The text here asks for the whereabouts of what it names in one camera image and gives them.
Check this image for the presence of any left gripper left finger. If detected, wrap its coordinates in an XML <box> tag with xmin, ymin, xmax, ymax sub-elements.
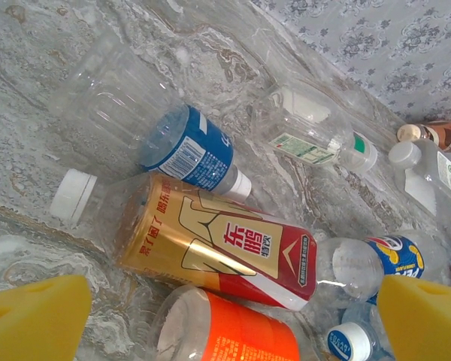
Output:
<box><xmin>0</xmin><ymin>275</ymin><xmax>92</xmax><ymax>361</ymax></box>

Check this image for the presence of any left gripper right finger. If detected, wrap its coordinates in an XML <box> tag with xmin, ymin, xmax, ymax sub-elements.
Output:
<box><xmin>377</xmin><ymin>276</ymin><xmax>451</xmax><ymax>361</ymax></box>

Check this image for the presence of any Pepsi label plastic bottle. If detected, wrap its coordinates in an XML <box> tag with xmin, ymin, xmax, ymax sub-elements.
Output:
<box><xmin>315</xmin><ymin>229</ymin><xmax>451</xmax><ymax>311</ymax></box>

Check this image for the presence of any blue cap clear bottle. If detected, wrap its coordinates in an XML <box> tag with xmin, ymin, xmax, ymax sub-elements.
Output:
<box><xmin>325</xmin><ymin>302</ymin><xmax>395</xmax><ymax>361</ymax></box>

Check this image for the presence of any square clear white-label bottle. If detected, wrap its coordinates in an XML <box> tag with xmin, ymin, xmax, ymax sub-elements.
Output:
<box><xmin>388</xmin><ymin>139</ymin><xmax>451</xmax><ymax>226</ymax></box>

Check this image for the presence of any orange label plastic bottle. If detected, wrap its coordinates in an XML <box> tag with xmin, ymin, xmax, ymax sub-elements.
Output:
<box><xmin>146</xmin><ymin>284</ymin><xmax>315</xmax><ymax>361</ymax></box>

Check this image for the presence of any brown label drink bottle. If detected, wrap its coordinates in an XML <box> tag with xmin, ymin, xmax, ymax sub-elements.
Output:
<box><xmin>396</xmin><ymin>120</ymin><xmax>451</xmax><ymax>153</ymax></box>

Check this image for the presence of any gold red energy drink bottle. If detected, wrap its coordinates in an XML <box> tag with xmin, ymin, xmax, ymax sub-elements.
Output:
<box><xmin>49</xmin><ymin>168</ymin><xmax>319</xmax><ymax>312</ymax></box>

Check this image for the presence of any green white label clear bottle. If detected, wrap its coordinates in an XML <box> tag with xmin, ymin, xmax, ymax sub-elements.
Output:
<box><xmin>250</xmin><ymin>84</ymin><xmax>379</xmax><ymax>174</ymax></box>

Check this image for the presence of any blue label water bottle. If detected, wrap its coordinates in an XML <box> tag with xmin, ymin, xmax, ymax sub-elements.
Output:
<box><xmin>48</xmin><ymin>37</ymin><xmax>253</xmax><ymax>204</ymax></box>

